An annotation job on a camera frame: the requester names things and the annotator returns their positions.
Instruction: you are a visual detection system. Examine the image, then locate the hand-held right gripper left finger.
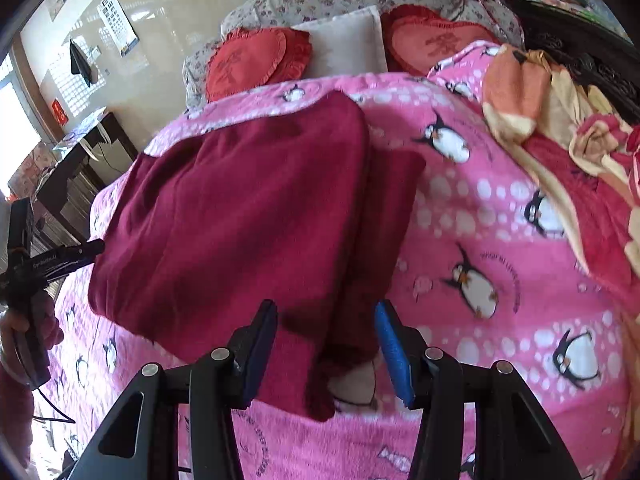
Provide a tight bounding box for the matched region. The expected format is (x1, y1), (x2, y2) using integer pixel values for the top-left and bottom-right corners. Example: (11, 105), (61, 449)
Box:
(65, 300), (279, 480)

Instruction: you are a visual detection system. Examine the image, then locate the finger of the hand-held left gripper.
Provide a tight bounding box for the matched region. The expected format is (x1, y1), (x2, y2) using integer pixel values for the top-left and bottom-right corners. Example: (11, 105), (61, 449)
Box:
(37, 238), (107, 281)

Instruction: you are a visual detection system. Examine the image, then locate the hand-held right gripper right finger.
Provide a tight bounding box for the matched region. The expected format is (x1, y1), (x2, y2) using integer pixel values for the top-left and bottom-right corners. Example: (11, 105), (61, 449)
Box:
(374, 300), (583, 480)

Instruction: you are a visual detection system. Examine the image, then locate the maroon fleece garment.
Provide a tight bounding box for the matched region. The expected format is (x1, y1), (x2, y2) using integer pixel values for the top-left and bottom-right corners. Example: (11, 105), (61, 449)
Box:
(87, 89), (427, 423)

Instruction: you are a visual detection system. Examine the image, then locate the person's left forearm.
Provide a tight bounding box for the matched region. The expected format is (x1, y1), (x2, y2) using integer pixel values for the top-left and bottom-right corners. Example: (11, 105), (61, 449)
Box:
(0, 367), (37, 468)

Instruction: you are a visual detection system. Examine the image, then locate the person's left hand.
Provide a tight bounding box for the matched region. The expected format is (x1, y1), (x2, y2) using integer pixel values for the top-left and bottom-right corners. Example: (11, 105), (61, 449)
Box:
(0, 292), (64, 381)

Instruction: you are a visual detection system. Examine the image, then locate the printed cardboard box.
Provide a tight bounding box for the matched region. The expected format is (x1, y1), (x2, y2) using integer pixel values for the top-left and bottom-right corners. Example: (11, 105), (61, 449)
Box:
(7, 140), (58, 196)

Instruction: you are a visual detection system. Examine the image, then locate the dark wooden desk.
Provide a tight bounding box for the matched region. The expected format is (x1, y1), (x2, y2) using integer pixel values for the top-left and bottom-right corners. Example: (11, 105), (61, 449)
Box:
(35, 110), (141, 246)

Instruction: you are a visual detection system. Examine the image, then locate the silver gift bag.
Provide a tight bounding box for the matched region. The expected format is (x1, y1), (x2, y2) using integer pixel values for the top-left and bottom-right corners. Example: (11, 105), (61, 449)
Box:
(52, 108), (113, 163)

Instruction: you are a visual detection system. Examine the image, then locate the pink penguin blanket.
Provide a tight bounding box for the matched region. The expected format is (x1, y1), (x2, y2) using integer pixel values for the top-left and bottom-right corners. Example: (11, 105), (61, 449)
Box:
(30, 42), (640, 480)

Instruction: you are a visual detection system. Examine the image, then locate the dark hanging cloth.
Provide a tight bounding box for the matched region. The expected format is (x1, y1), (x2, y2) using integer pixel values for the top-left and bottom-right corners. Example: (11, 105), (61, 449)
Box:
(69, 38), (96, 88)

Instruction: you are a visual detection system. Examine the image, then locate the orange and yellow blanket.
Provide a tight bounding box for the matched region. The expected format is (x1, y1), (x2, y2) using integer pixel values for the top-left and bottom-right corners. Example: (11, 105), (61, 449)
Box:
(481, 44), (640, 306)

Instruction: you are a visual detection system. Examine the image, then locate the red heart cushion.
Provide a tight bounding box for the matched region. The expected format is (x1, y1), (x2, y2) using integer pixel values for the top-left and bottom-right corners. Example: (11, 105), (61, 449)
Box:
(381, 4), (501, 77)
(205, 27), (313, 102)

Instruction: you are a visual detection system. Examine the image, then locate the white pillow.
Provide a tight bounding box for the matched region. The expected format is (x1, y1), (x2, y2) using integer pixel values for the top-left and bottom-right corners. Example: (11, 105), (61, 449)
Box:
(291, 5), (388, 81)

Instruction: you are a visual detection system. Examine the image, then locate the dark wooden headboard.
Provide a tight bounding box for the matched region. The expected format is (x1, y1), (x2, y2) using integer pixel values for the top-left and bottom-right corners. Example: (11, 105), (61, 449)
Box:
(502, 0), (640, 126)

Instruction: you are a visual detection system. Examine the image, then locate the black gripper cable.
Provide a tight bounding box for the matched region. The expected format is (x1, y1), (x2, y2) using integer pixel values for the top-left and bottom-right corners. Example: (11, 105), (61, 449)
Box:
(32, 387), (77, 426)

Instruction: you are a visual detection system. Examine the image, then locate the wall calendar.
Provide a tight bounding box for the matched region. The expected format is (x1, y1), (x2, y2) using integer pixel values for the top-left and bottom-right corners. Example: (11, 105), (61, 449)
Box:
(97, 0), (139, 57)

